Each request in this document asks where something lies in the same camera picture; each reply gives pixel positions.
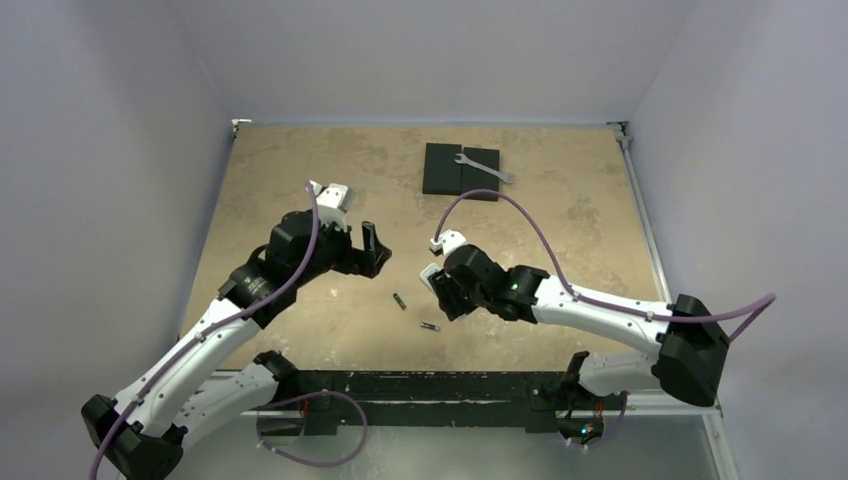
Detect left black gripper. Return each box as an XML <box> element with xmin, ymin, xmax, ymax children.
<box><xmin>293</xmin><ymin>212</ymin><xmax>389</xmax><ymax>286</ymax></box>

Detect white remote control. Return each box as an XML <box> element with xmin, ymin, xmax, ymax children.
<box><xmin>419</xmin><ymin>263</ymin><xmax>442</xmax><ymax>292</ymax></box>

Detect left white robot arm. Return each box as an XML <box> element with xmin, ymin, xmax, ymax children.
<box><xmin>81</xmin><ymin>209</ymin><xmax>392</xmax><ymax>479</ymax></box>

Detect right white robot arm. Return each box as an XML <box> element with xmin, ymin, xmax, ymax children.
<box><xmin>419</xmin><ymin>244</ymin><xmax>730</xmax><ymax>407</ymax></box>

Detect green black battery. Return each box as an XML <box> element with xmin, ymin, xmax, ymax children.
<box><xmin>392</xmin><ymin>293</ymin><xmax>407</xmax><ymax>311</ymax></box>

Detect left black foam block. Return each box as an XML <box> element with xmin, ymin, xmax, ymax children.
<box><xmin>422</xmin><ymin>143</ymin><xmax>462</xmax><ymax>196</ymax></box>

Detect black foam block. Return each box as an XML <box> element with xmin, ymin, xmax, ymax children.
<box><xmin>461</xmin><ymin>146</ymin><xmax>501</xmax><ymax>194</ymax></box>
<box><xmin>422</xmin><ymin>143</ymin><xmax>462</xmax><ymax>196</ymax></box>

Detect right black foam block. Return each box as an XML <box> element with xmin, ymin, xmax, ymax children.
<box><xmin>461</xmin><ymin>146</ymin><xmax>501</xmax><ymax>194</ymax></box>

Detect silver wrench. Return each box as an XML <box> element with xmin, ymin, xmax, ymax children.
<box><xmin>454</xmin><ymin>153</ymin><xmax>515</xmax><ymax>184</ymax></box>

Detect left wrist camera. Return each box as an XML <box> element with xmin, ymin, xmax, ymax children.
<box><xmin>310</xmin><ymin>181</ymin><xmax>354</xmax><ymax>231</ymax></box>

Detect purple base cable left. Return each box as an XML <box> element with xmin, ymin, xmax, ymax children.
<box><xmin>256</xmin><ymin>390</ymin><xmax>369</xmax><ymax>469</ymax></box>

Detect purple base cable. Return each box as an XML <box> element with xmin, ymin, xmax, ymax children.
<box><xmin>256</xmin><ymin>390</ymin><xmax>369</xmax><ymax>469</ymax></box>
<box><xmin>563</xmin><ymin>392</ymin><xmax>629</xmax><ymax>452</ymax></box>

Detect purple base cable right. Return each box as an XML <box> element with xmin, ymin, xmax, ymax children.
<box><xmin>563</xmin><ymin>392</ymin><xmax>629</xmax><ymax>452</ymax></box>

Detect aluminium frame rail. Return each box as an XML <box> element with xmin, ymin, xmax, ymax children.
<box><xmin>607</xmin><ymin>122</ymin><xmax>739</xmax><ymax>479</ymax></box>

